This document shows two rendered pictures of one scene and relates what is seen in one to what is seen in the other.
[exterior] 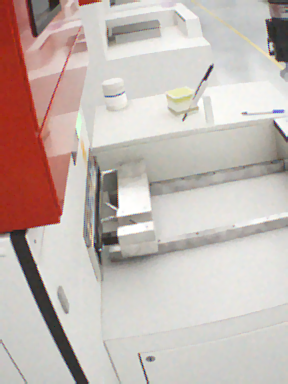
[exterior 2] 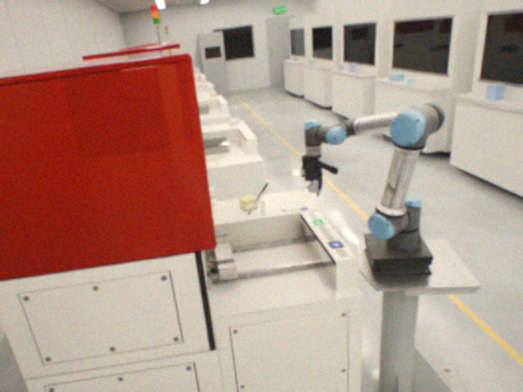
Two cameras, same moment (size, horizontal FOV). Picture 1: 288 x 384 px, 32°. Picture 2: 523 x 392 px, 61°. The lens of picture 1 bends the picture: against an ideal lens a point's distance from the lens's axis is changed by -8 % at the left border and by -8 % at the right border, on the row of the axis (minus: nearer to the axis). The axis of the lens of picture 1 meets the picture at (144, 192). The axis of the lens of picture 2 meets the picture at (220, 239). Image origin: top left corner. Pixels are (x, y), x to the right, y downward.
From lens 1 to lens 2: 0.84 m
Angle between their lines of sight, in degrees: 6
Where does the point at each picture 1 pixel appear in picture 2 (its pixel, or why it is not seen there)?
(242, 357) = (283, 336)
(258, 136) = (290, 223)
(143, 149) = (227, 229)
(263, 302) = (292, 302)
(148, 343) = (234, 320)
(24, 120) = (207, 209)
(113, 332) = (218, 314)
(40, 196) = (210, 238)
